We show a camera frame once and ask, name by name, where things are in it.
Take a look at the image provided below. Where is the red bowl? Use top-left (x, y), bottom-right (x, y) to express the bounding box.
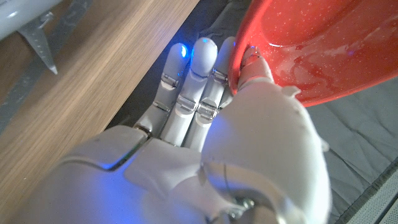
top-left (228, 0), bottom-right (398, 108)

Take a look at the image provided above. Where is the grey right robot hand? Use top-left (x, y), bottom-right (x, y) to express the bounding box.
top-left (12, 36), bottom-right (332, 224)

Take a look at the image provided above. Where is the white toy plane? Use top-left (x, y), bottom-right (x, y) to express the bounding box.
top-left (0, 0), bottom-right (65, 75)

